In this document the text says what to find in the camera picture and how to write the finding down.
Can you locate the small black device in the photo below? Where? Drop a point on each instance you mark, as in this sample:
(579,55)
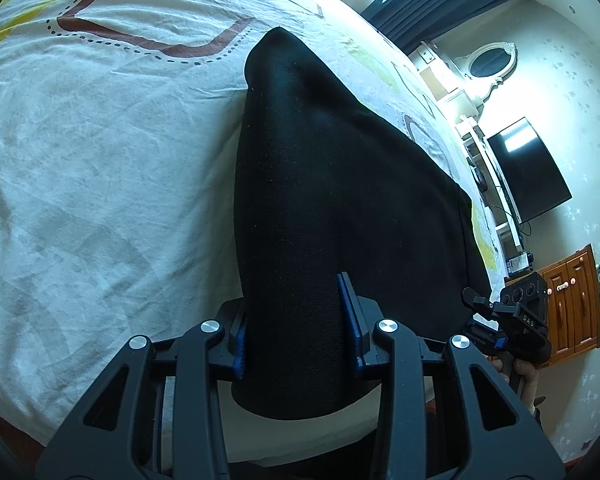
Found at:
(520,262)

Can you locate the person's right hand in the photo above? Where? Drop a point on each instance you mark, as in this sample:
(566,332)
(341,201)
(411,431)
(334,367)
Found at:
(527,380)

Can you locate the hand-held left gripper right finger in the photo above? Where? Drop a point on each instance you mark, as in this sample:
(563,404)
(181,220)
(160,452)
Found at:
(352,320)

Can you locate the orange wooden cabinet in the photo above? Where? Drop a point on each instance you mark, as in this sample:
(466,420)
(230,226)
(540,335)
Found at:
(575,310)

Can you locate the black pants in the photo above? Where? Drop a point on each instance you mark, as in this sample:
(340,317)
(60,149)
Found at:
(305,210)

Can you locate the patterned white bed sheet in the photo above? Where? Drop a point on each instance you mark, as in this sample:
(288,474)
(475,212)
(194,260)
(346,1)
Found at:
(105,160)

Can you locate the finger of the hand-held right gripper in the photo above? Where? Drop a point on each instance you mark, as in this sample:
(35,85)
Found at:
(487,324)
(475,299)

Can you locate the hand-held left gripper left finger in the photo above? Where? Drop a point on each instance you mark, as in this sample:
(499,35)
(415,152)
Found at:
(240,360)

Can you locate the dark curtain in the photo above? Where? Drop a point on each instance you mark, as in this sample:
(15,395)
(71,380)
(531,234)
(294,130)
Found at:
(430,0)

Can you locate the black flat television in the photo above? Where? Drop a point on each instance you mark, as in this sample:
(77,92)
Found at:
(530,170)

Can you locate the white framed oval mirror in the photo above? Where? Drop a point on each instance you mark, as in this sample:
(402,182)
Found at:
(490,62)

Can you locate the white television stand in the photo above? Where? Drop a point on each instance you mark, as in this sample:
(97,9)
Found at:
(500,215)

